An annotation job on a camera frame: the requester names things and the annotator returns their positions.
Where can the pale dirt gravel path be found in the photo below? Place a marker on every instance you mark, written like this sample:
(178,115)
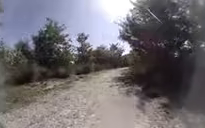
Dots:
(100,96)

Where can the row of green trees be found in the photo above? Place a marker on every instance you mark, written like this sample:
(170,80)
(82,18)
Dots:
(53,50)

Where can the dark trees and bushes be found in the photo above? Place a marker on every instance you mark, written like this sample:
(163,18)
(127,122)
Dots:
(163,50)

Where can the dry grass verge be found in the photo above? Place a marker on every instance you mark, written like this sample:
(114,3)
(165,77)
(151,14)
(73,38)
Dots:
(33,88)

